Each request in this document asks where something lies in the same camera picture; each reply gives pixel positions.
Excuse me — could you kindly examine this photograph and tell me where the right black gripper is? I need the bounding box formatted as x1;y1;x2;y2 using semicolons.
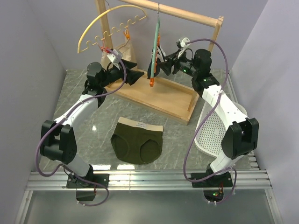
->
157;49;199;78

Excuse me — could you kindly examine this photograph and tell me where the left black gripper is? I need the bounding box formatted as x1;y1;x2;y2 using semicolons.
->
100;59;145;88

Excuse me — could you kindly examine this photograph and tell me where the green wire hanger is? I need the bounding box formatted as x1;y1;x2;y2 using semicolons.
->
150;3;160;78

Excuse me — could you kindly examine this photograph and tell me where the olive green underwear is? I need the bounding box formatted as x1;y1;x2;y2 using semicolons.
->
111;117;164;165

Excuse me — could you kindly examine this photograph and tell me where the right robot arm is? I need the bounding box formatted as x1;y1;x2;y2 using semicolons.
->
159;49;259;187

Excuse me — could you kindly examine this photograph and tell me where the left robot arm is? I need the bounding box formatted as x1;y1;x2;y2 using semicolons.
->
38;59;144;188

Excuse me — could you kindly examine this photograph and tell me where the navy blue underwear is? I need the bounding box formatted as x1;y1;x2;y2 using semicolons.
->
147;42;166;79

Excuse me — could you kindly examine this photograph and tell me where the beige underwear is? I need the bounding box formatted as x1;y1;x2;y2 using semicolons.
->
100;40;137;69

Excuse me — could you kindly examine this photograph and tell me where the end orange clip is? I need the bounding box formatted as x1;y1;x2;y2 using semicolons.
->
149;78;155;87

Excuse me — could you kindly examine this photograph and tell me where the far orange clip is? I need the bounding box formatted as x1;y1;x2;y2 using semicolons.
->
157;33;160;47

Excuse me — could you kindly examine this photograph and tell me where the orange clip on yellow hanger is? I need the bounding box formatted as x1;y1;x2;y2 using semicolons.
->
123;29;130;40

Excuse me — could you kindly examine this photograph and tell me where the yellow plastic hanger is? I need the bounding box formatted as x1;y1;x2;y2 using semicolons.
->
77;4;148;54

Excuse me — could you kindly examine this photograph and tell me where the wooden clothes rack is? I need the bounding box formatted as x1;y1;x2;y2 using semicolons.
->
95;0;224;125

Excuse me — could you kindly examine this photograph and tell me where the white perforated plastic basket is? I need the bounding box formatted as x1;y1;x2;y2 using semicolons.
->
194;102;247;158

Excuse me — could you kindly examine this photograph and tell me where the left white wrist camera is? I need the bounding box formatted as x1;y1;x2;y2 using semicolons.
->
101;49;122;70

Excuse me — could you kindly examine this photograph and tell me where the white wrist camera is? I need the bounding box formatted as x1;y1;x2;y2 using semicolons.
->
101;49;122;70
176;37;190;59

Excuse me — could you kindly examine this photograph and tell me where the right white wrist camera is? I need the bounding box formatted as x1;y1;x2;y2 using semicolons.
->
176;37;190;59

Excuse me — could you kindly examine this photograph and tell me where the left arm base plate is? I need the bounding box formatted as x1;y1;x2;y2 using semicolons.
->
66;174;109;189

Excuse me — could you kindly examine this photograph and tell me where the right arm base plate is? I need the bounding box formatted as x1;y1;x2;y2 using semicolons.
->
186;172;234;189

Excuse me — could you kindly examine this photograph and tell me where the aluminium mounting rail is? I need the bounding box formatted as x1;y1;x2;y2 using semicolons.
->
16;153;283;224

